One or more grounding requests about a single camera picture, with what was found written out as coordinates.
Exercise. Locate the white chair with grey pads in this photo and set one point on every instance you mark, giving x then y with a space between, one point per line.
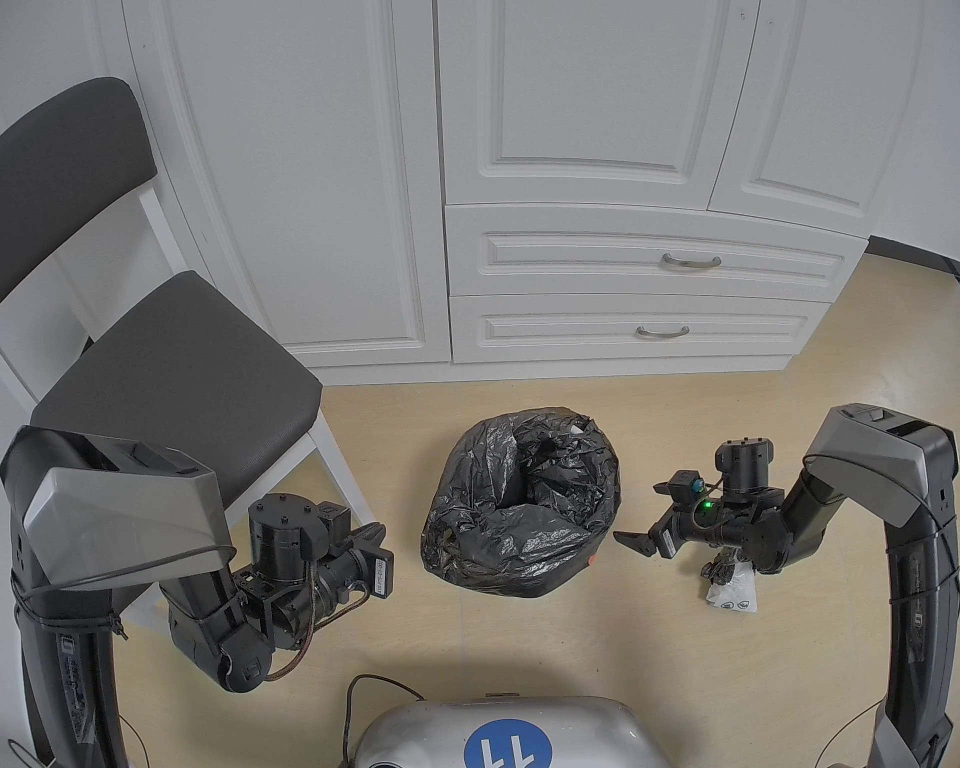
187 352

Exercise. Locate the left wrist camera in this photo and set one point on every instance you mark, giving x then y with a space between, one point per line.
335 525

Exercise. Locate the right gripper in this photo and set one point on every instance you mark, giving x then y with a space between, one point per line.
690 529

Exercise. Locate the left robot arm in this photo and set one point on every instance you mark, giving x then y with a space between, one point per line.
127 510

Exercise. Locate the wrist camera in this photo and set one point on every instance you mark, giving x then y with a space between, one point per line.
335 525
684 487

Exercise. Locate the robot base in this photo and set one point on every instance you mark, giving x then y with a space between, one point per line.
420 739

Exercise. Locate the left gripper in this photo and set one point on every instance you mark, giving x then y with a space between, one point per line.
349 574

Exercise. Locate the white wardrobe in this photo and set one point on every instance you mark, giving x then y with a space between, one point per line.
585 112

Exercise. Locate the black plastic bag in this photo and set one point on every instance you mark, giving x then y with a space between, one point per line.
517 540

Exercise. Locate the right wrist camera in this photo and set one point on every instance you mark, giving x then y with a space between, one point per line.
684 487

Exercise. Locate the crumpled white paper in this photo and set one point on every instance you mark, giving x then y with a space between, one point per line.
735 596

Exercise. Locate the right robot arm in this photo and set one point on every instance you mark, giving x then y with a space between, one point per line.
885 465

